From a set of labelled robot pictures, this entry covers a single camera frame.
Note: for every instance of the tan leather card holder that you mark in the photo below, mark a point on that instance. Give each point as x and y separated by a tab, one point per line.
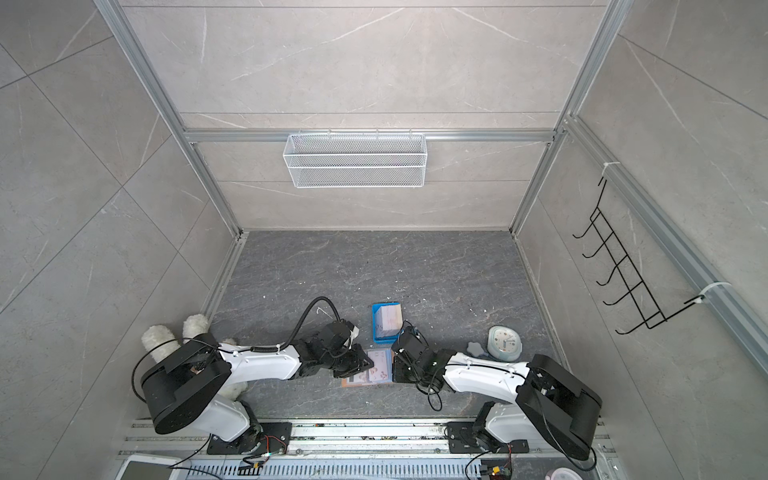
360	383

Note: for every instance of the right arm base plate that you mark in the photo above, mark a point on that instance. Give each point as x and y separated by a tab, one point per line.
466	437

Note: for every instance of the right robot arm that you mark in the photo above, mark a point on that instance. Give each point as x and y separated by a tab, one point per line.
538	400

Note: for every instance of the small blue grey toy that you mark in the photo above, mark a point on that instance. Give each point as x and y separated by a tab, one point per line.
475	349

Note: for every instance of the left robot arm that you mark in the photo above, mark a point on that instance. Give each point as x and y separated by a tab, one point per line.
185	389

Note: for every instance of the white wire mesh basket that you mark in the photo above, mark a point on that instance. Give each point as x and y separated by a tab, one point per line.
356	160

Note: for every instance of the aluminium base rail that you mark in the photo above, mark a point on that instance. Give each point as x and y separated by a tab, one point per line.
333	438

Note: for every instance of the white teddy bear brown shirt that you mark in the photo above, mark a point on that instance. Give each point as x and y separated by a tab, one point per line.
160	342

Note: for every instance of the black wire hook rack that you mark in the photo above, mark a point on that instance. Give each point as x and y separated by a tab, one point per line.
625	271

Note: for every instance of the white tablet device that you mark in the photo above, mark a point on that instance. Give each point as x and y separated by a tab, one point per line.
148	467

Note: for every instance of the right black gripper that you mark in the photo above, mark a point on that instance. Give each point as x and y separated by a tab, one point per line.
398	371

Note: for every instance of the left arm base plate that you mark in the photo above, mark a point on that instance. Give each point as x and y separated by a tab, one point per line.
270	437

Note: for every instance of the stack of white cards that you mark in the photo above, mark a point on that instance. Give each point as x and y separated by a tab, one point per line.
389	320

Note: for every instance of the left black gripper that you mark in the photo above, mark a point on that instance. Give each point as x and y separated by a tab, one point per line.
361	363

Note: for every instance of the blue plastic card tray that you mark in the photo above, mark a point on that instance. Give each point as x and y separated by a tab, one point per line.
386	340

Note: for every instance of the white round alarm clock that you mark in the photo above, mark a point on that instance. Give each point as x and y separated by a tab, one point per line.
504	344

